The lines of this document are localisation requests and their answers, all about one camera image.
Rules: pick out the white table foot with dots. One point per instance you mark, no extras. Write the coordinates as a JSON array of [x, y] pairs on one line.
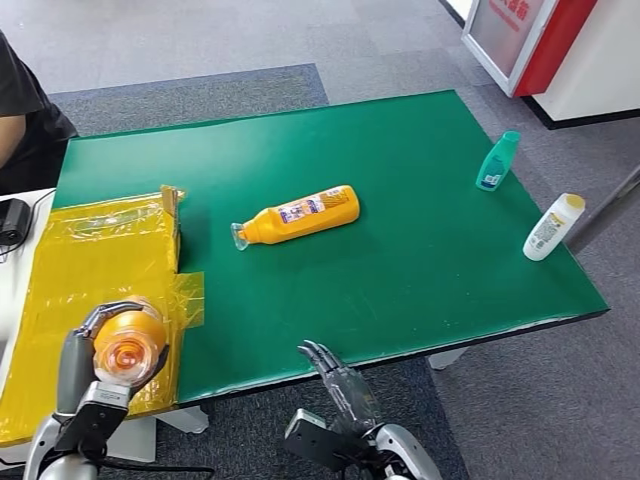
[[185, 420], [447, 359]]

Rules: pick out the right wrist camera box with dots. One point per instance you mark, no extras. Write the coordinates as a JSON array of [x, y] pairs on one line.
[[320, 440]]

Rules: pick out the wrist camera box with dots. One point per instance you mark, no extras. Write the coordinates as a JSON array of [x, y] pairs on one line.
[[95, 414], [320, 440]]

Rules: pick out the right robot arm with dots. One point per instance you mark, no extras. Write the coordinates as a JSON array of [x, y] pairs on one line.
[[407, 454]]

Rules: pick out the white cabinet with black base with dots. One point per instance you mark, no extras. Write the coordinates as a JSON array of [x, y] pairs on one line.
[[600, 73]]

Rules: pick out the person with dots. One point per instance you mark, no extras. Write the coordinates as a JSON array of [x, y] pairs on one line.
[[35, 132]]

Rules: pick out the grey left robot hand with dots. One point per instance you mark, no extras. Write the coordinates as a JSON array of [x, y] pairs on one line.
[[75, 371]]

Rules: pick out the yellow taped cardboard box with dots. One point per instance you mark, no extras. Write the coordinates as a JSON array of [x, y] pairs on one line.
[[84, 265]]

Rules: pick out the black device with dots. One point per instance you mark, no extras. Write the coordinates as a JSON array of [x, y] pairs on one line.
[[13, 222]]

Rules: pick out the grey metal pole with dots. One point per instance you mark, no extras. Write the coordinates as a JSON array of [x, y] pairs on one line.
[[605, 208]]

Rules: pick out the person's forearm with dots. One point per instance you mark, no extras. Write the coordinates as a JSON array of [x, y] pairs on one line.
[[10, 142]]

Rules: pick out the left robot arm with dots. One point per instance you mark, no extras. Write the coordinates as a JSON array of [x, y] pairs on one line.
[[45, 457]]

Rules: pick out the white bottle with yellow cap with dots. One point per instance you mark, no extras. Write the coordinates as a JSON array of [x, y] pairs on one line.
[[550, 228]]

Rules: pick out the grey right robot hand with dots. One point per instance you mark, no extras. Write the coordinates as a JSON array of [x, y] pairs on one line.
[[345, 391]]

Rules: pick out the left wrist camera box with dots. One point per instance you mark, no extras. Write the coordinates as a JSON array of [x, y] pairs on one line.
[[95, 414]]

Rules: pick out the orange bottle with clear cap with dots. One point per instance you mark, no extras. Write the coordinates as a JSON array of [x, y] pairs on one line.
[[130, 344], [300, 218]]

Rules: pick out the red and white sign stand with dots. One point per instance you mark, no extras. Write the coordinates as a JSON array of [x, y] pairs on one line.
[[505, 40]]

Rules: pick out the green bottle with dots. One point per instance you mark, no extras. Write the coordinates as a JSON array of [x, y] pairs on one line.
[[496, 164]]

